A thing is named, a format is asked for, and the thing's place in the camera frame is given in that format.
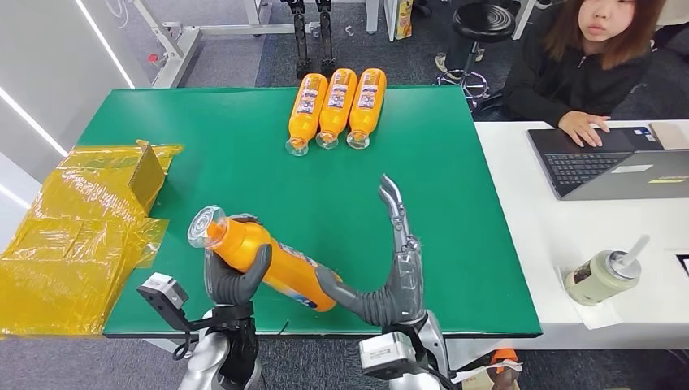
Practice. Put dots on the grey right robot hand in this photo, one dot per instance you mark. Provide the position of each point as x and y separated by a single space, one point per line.
403 285

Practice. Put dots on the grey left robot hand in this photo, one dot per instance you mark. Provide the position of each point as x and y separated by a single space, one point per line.
231 288

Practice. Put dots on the orange juice bottle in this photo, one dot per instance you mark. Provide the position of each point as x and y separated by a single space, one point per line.
336 110
280 274
305 116
367 110

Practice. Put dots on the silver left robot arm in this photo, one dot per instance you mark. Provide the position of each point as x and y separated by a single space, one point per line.
207 360

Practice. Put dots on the green table mat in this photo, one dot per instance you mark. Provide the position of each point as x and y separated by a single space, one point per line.
323 215

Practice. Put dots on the orange and white object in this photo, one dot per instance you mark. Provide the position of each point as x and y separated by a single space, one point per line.
503 356

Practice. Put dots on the white desk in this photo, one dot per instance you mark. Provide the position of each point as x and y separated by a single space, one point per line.
538 215

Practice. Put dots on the yellow film-wrapped cardboard box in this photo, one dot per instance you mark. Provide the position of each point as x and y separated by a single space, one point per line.
70 258

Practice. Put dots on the pale cup with straw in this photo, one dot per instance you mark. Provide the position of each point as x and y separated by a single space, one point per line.
597 277

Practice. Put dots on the white paper napkin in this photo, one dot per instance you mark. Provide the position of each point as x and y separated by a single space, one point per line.
597 317

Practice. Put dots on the dark grey laptop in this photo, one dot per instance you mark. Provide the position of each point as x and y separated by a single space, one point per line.
581 167

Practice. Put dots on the pale shoe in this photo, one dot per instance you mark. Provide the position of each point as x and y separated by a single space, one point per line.
442 62

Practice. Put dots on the person's hand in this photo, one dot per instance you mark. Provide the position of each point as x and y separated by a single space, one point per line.
582 128

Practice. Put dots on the black robot leg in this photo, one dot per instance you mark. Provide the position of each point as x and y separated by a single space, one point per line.
301 43
327 43

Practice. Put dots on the yellow carton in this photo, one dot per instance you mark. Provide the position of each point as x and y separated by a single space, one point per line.
403 21

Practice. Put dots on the person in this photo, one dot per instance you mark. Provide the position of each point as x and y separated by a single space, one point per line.
570 81

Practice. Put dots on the white table leg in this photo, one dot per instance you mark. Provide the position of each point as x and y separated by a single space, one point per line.
373 16

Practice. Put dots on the black round stool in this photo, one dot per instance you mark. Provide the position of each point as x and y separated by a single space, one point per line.
483 21

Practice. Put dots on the black flat device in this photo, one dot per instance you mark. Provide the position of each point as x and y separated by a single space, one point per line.
684 265

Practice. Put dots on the beige flat case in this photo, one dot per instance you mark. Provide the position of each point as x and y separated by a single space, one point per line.
669 135

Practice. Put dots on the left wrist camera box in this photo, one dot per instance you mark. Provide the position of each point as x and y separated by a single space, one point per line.
164 293

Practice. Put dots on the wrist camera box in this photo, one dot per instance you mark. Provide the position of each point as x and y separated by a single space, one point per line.
385 352
164 293

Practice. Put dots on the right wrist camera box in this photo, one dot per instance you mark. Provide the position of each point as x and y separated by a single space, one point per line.
385 352

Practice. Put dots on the white metal stand frame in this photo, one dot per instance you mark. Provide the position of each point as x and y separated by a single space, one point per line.
180 48

